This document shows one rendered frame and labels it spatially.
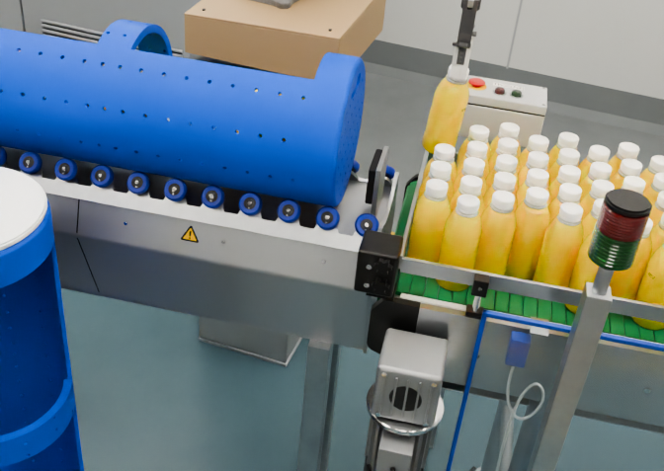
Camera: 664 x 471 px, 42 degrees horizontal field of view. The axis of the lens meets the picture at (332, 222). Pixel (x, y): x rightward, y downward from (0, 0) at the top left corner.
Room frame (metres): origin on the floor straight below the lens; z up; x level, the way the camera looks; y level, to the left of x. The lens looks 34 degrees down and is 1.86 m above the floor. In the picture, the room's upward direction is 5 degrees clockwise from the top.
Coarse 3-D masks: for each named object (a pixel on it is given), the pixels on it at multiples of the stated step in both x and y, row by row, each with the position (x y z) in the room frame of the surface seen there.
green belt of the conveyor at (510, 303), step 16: (400, 224) 1.44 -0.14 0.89; (400, 272) 1.27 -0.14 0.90; (400, 288) 1.22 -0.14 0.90; (416, 288) 1.22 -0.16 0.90; (432, 288) 1.23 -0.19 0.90; (464, 304) 1.19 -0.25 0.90; (480, 304) 1.19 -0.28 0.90; (496, 304) 1.20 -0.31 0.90; (512, 304) 1.20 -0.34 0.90; (528, 304) 1.21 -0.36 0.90; (544, 304) 1.21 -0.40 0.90; (560, 304) 1.21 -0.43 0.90; (560, 320) 1.17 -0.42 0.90; (608, 320) 1.18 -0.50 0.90; (624, 320) 1.19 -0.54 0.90; (624, 336) 1.15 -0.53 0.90; (640, 336) 1.15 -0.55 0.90; (656, 336) 1.15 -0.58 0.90
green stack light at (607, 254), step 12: (600, 240) 0.99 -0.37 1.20; (612, 240) 0.98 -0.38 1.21; (588, 252) 1.00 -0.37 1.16; (600, 252) 0.98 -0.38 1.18; (612, 252) 0.97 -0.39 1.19; (624, 252) 0.97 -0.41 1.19; (636, 252) 0.99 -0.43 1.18; (600, 264) 0.98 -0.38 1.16; (612, 264) 0.97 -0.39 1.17; (624, 264) 0.97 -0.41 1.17
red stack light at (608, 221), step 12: (600, 216) 1.00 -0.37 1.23; (612, 216) 0.98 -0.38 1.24; (624, 216) 0.97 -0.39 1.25; (648, 216) 0.98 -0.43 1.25; (600, 228) 0.99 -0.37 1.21; (612, 228) 0.98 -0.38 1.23; (624, 228) 0.97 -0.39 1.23; (636, 228) 0.97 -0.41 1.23; (624, 240) 0.97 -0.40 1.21; (636, 240) 0.98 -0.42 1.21
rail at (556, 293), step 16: (416, 272) 1.20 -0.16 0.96; (432, 272) 1.19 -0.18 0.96; (448, 272) 1.19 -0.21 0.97; (464, 272) 1.18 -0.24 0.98; (480, 272) 1.18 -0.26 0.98; (496, 288) 1.17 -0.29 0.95; (512, 288) 1.17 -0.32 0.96; (528, 288) 1.16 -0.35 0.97; (544, 288) 1.16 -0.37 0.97; (560, 288) 1.16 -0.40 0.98; (576, 304) 1.15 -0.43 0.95; (624, 304) 1.14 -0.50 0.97; (640, 304) 1.14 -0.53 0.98; (656, 304) 1.14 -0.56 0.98; (656, 320) 1.13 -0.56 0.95
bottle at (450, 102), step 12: (444, 84) 1.49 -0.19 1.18; (456, 84) 1.48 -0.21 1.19; (444, 96) 1.48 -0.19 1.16; (456, 96) 1.47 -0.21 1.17; (468, 96) 1.49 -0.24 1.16; (432, 108) 1.50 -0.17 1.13; (444, 108) 1.47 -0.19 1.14; (456, 108) 1.47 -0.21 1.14; (432, 120) 1.49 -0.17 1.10; (444, 120) 1.47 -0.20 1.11; (456, 120) 1.48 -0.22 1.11; (432, 132) 1.48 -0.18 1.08; (444, 132) 1.47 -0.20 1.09; (456, 132) 1.49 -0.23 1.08; (432, 144) 1.48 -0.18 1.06
